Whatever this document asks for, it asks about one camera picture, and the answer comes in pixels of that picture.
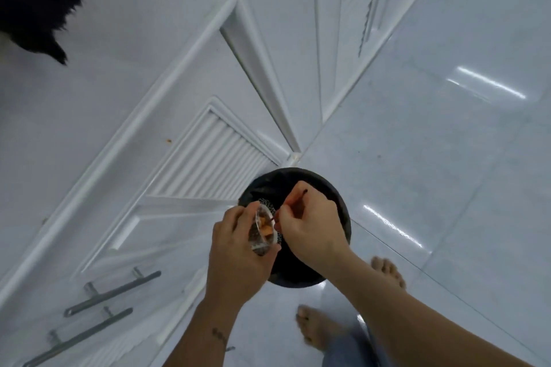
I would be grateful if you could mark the person's left hand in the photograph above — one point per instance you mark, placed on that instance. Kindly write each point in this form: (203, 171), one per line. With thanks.
(230, 259)

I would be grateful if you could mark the thin black stick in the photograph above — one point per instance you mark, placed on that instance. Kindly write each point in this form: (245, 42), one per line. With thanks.
(301, 196)

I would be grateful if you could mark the orange food scraps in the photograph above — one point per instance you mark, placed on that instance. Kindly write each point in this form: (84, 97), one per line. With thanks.
(267, 228)

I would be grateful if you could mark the round black trash bin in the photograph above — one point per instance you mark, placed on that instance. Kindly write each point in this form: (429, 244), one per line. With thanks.
(297, 270)

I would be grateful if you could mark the white louvred cabinet door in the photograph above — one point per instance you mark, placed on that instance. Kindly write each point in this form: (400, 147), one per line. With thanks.
(366, 5)
(129, 190)

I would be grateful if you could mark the white panelled cabinet door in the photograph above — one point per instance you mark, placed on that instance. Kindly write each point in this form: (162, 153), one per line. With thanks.
(275, 35)

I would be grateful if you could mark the person's right hand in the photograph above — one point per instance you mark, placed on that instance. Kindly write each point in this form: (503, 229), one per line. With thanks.
(314, 229)

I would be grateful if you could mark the person's left forearm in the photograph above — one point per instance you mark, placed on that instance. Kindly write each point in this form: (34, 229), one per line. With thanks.
(202, 336)

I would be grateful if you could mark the clear plastic cup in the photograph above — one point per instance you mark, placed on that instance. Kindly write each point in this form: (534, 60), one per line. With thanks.
(263, 233)

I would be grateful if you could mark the person's foot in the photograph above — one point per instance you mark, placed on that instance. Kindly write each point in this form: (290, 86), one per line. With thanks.
(316, 328)
(389, 270)

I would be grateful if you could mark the person's right forearm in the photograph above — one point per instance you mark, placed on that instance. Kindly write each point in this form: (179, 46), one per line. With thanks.
(409, 319)

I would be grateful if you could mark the person's right foot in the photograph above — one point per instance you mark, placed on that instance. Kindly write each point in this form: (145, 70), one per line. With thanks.
(389, 270)

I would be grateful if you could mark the person's right fingers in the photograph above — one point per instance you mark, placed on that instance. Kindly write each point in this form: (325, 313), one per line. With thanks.
(297, 207)

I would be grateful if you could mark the person's left fingers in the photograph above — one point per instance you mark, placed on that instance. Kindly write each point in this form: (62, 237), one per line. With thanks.
(241, 216)

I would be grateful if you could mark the person's left foot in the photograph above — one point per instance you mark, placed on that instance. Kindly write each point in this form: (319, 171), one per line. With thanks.
(316, 328)

